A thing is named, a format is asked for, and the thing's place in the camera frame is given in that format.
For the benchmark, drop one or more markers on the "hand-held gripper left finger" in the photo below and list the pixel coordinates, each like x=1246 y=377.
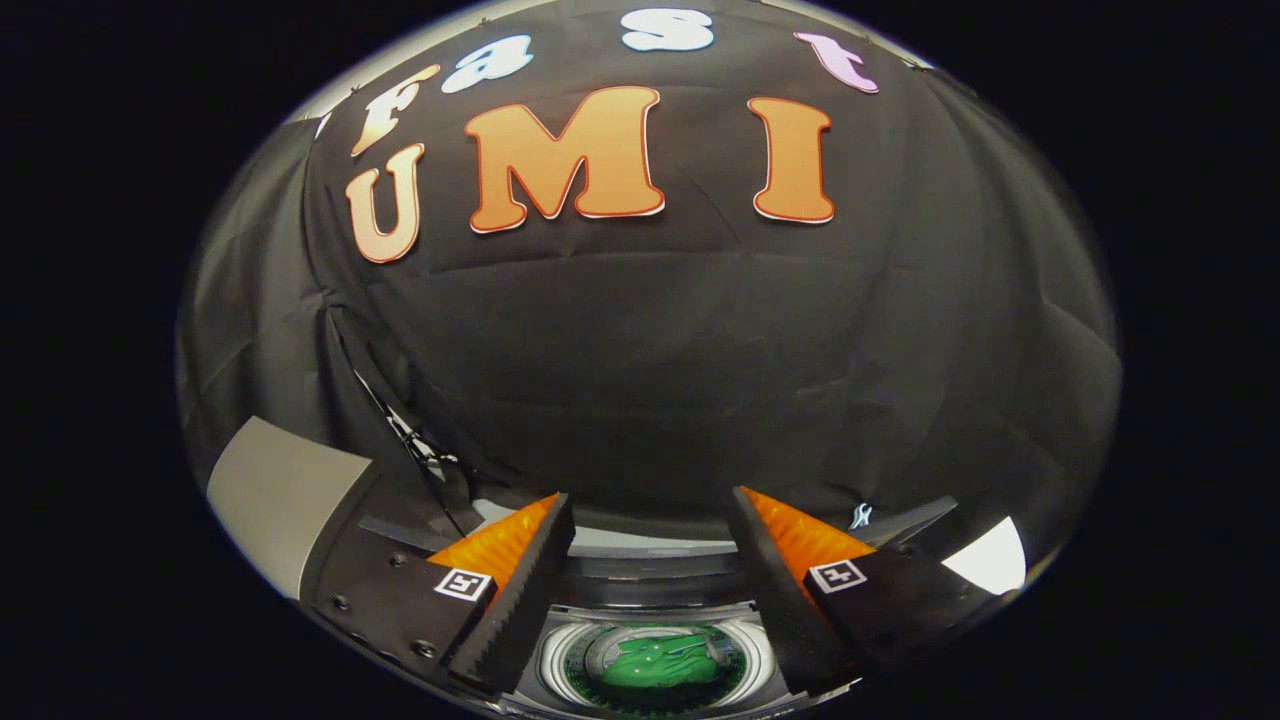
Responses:
x=530 y=580

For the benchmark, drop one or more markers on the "grey washing machine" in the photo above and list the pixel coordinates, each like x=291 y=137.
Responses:
x=560 y=660

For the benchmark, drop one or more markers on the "white paper sheet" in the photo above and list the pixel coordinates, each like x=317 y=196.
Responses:
x=990 y=560

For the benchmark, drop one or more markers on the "small white clip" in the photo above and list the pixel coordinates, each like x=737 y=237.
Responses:
x=861 y=516

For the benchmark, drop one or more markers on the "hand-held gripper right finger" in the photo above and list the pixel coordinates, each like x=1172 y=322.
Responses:
x=765 y=580

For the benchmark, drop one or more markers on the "black backdrop cloth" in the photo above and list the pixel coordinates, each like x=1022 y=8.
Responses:
x=650 y=350

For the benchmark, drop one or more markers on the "grey flat board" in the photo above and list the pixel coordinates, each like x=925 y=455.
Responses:
x=280 y=490

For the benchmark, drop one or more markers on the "green polo shirt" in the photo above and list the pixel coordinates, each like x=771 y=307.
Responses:
x=660 y=662

